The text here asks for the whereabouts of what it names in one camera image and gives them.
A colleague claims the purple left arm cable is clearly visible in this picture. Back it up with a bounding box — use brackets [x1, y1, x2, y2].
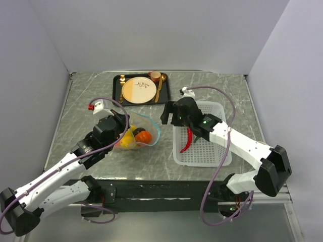
[0, 97, 131, 233]

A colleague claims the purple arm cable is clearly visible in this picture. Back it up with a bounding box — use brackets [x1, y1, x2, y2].
[182, 86, 254, 226]
[0, 97, 131, 233]

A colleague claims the black serving tray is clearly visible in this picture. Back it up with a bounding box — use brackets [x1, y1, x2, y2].
[113, 73, 171, 106]

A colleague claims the gold knife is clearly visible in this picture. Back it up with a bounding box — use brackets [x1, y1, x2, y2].
[154, 75, 163, 103]

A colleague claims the cream and orange plate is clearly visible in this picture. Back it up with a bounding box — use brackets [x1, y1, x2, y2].
[122, 77, 157, 104]

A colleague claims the gold fork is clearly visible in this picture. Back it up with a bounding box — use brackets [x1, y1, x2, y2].
[119, 75, 126, 104]

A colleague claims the gold spoon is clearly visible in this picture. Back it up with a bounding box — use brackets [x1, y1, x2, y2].
[161, 73, 167, 82]

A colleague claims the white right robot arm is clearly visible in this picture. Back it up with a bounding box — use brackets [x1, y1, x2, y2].
[160, 97, 292, 201]

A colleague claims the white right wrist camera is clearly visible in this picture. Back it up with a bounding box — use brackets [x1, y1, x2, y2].
[180, 86, 196, 99]

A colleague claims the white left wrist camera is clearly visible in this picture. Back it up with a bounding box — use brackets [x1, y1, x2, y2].
[87, 99, 113, 117]

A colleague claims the yellow apple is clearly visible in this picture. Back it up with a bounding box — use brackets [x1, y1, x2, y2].
[120, 129, 135, 149]

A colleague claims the aluminium frame rail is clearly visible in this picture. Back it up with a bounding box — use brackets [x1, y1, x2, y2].
[218, 186, 292, 205]

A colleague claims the orange ceramic cup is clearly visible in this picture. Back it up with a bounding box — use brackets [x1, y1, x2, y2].
[148, 71, 162, 83]

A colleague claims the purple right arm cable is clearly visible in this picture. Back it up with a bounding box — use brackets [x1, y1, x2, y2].
[182, 86, 254, 226]

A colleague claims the red chili pepper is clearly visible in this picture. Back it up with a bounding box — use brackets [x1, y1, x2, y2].
[180, 128, 193, 153]

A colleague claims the white plastic basket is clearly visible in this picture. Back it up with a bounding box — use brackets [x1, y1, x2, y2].
[173, 101, 232, 167]

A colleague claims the orange tangerine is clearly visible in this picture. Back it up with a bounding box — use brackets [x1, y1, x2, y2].
[135, 131, 152, 144]

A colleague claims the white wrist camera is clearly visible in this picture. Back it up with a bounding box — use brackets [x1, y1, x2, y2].
[180, 86, 196, 99]
[87, 99, 113, 117]

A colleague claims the clear zip top bag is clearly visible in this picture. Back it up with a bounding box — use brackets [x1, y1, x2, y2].
[114, 111, 160, 150]

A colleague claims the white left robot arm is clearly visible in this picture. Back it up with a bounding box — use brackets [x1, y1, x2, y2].
[1, 111, 130, 236]

